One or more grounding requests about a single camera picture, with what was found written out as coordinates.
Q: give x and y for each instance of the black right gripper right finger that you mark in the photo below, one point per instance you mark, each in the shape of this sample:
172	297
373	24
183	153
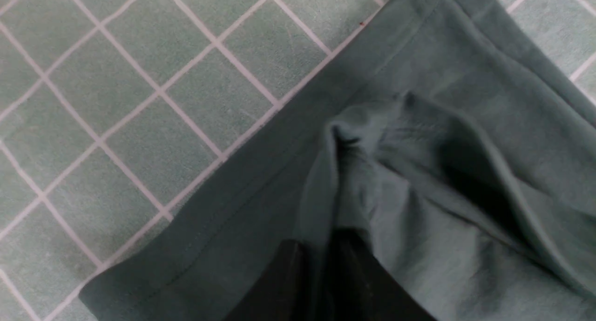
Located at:
361	289

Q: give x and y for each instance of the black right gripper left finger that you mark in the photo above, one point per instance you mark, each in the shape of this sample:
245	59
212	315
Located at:
279	293

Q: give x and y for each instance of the green checkered tablecloth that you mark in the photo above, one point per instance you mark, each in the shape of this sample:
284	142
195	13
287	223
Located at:
115	112

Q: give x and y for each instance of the green long-sleeved shirt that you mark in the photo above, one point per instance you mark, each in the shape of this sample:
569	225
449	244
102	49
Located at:
443	136

